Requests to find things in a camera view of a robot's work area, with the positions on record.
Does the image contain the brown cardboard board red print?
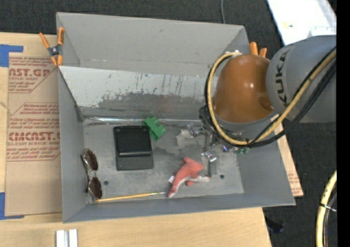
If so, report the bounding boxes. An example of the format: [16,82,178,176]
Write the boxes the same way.
[0,32,305,217]

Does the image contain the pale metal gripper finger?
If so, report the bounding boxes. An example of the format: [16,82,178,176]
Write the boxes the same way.
[201,151,218,177]
[176,123,201,147]

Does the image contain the brown lens sunglasses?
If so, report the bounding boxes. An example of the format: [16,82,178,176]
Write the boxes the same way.
[80,148,103,202]

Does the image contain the thin yellow stick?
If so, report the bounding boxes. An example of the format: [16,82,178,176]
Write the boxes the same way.
[95,191,168,204]

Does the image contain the green toy block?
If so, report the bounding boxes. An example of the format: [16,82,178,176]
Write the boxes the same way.
[143,116,167,142]

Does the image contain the pink toy dolphin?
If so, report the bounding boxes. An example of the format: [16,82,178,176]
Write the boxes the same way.
[167,156,211,199]

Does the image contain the black flat box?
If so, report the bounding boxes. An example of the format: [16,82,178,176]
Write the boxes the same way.
[113,125,155,172]

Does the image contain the grey metal bin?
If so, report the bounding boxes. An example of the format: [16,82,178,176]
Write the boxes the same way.
[56,12,297,224]

